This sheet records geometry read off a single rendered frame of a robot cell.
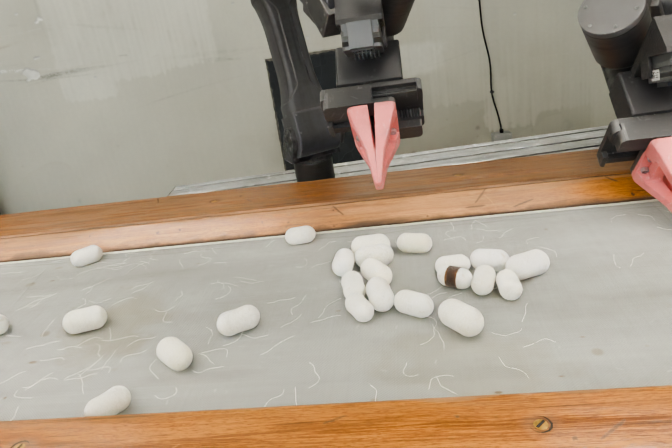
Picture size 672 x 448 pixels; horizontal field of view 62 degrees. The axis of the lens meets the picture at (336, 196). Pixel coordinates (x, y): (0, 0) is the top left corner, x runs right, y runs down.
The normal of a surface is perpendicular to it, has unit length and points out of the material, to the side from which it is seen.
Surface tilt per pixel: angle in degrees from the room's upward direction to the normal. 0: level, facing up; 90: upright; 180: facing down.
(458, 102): 89
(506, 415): 0
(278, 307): 0
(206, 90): 90
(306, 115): 72
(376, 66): 40
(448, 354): 0
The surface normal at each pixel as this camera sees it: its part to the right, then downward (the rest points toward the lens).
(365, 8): -0.18, -0.48
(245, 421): -0.14, -0.93
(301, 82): 0.37, -0.03
